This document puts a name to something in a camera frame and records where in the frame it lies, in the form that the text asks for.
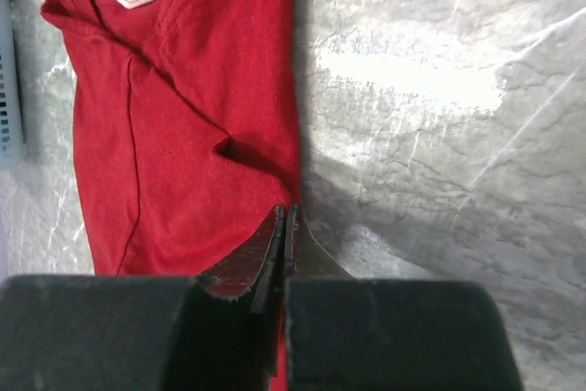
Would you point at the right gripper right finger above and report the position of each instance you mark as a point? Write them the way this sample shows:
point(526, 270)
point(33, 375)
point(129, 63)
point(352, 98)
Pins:
point(347, 333)

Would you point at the white plastic laundry basket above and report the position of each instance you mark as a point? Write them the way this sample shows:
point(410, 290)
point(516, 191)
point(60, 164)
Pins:
point(13, 147)

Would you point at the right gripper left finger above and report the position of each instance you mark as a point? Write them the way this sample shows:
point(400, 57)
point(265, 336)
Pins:
point(218, 330)

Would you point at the red t shirt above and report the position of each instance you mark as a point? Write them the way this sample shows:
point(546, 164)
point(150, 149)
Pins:
point(185, 127)

